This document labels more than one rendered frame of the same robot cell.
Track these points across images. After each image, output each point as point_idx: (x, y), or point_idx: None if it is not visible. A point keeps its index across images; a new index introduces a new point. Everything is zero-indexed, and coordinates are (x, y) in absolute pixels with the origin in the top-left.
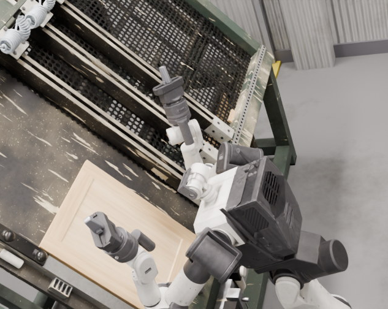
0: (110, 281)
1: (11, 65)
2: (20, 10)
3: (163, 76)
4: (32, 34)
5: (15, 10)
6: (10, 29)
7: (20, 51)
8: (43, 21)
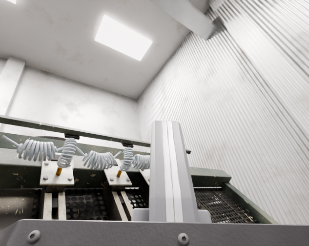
0: None
1: (41, 200)
2: (78, 136)
3: (150, 173)
4: (105, 198)
5: (68, 128)
6: (88, 183)
7: (54, 181)
8: (115, 182)
